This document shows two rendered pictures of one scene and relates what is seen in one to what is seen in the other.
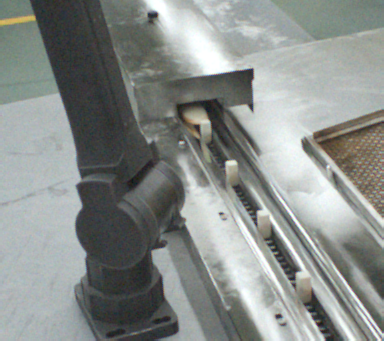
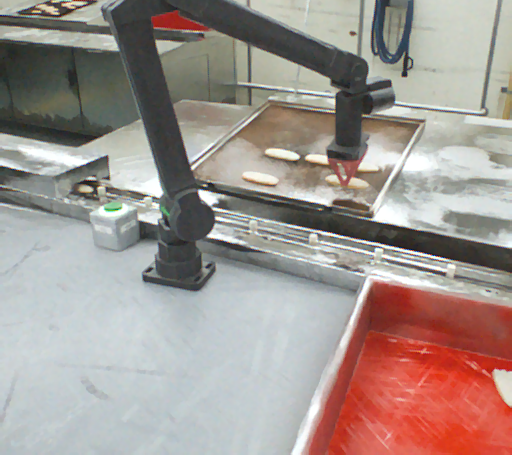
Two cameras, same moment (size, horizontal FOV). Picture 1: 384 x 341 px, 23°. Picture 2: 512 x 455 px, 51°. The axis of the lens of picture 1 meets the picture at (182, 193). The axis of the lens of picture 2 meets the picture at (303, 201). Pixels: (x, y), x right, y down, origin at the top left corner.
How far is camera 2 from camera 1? 0.70 m
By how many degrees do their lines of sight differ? 50
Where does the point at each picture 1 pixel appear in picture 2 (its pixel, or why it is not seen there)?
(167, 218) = not seen: hidden behind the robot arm
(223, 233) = not seen: hidden behind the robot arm
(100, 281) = (180, 255)
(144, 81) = (55, 173)
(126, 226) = (206, 213)
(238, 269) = (221, 231)
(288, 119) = (122, 181)
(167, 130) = (82, 197)
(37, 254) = (85, 276)
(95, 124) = (179, 163)
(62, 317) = (151, 290)
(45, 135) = not seen: outside the picture
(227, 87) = (97, 168)
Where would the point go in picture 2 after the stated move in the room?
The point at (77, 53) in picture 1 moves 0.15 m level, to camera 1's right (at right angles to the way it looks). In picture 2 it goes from (171, 124) to (230, 107)
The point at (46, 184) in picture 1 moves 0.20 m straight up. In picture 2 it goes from (27, 248) to (8, 157)
